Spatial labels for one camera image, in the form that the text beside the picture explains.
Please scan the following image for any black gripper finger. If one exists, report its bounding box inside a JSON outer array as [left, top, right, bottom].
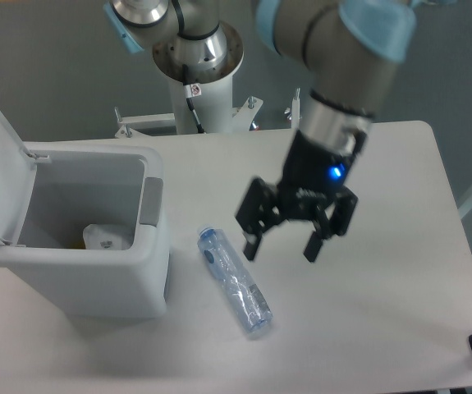
[[304, 188, 359, 263], [235, 177, 283, 261]]

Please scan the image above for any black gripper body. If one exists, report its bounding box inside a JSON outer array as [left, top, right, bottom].
[[275, 130, 358, 224]]

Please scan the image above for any clear plastic water bottle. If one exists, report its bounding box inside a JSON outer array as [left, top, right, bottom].
[[197, 226, 273, 341]]

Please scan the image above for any white paper wrapper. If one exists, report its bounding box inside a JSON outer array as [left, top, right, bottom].
[[83, 224, 134, 250]]

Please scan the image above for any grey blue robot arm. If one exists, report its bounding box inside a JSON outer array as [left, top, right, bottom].
[[103, 1, 416, 261]]

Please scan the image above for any white trash can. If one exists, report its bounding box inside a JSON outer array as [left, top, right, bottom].
[[0, 142, 169, 319]]

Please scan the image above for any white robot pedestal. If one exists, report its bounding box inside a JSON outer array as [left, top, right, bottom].
[[115, 21, 263, 139]]

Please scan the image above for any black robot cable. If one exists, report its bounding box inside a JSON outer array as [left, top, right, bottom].
[[181, 63, 208, 135]]

